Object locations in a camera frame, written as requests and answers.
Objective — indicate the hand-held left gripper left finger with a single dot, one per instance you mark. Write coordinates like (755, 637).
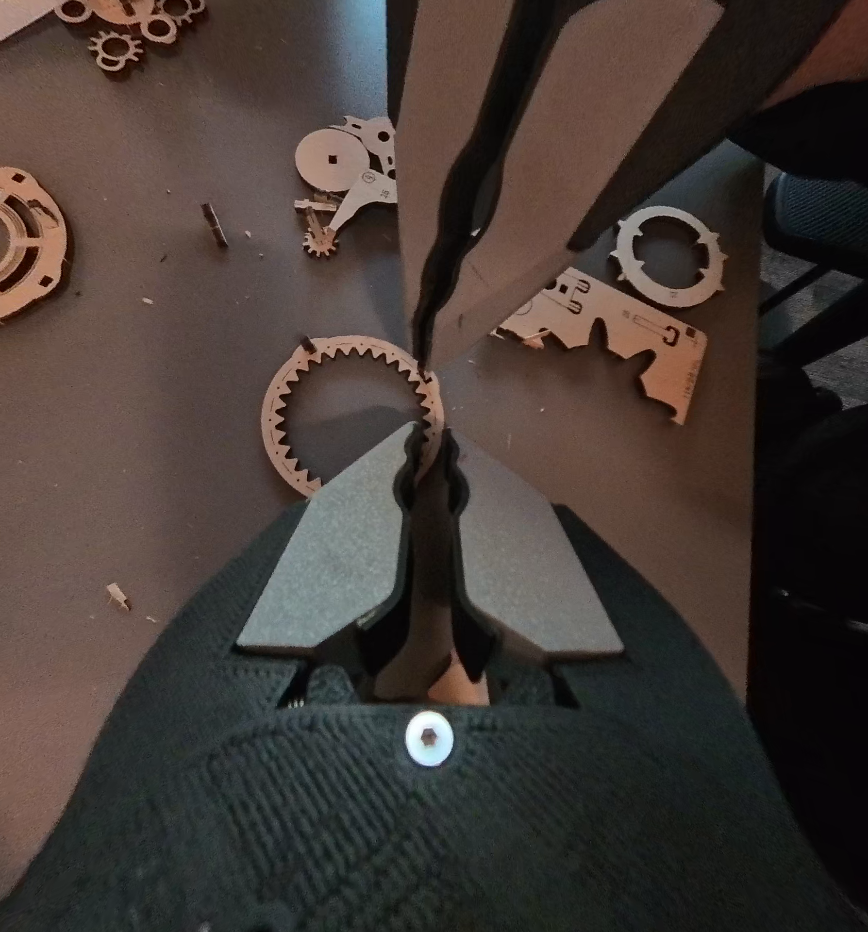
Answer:
(325, 575)

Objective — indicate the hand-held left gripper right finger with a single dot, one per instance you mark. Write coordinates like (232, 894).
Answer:
(529, 575)

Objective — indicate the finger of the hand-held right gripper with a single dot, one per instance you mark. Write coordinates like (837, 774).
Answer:
(441, 87)
(594, 131)

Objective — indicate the person's right forearm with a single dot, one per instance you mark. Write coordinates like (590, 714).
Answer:
(842, 65)

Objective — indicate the wooden disc and lever assembly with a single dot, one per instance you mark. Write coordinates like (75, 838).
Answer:
(317, 171)

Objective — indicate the office chair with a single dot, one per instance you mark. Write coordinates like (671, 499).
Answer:
(827, 211)

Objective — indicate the small wooden chip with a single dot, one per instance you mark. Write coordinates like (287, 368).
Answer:
(118, 597)

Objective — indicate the wooden offcut sheet with markings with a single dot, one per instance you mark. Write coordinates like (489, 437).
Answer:
(678, 364)

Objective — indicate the wooden gear cluster assembly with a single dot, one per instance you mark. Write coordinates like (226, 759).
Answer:
(124, 11)

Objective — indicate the round wooden frame assembly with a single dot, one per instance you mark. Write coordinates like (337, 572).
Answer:
(52, 269)

